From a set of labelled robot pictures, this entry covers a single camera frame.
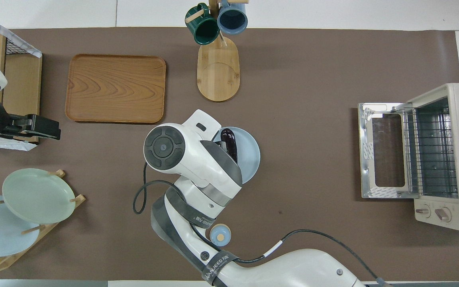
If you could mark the blue grey mug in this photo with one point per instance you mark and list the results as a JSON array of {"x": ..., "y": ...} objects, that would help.
[{"x": 232, "y": 20}]

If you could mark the wooden plate rack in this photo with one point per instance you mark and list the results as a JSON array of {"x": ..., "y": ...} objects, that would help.
[{"x": 79, "y": 198}]

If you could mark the pale green plate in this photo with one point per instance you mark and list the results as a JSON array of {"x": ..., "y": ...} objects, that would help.
[{"x": 38, "y": 195}]

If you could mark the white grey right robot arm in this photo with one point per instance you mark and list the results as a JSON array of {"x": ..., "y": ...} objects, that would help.
[{"x": 197, "y": 159}]

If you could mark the wooden storage box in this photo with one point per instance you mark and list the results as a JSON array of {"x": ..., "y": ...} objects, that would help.
[{"x": 22, "y": 79}]

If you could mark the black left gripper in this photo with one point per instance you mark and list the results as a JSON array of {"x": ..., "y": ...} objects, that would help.
[{"x": 42, "y": 128}]

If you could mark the large beige oven knob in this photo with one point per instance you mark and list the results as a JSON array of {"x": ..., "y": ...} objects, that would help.
[{"x": 443, "y": 214}]

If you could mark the brown table mat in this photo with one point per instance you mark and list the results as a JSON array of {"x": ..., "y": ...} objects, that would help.
[{"x": 313, "y": 79}]

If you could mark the dark purple eggplant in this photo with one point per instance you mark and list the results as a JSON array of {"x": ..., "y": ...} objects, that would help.
[{"x": 229, "y": 143}]

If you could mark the small beige oven knob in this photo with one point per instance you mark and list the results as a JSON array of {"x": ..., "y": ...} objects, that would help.
[{"x": 423, "y": 211}]

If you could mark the wooden serving tray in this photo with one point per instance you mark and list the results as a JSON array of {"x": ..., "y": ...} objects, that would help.
[{"x": 114, "y": 89}]

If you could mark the wooden mug tree stand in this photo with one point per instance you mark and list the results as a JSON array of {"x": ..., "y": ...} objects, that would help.
[{"x": 217, "y": 75}]

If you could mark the glass oven door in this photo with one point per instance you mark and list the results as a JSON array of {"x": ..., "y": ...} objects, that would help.
[{"x": 367, "y": 159}]

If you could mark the dark green mug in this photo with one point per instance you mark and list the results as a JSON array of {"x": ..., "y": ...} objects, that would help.
[{"x": 205, "y": 32}]

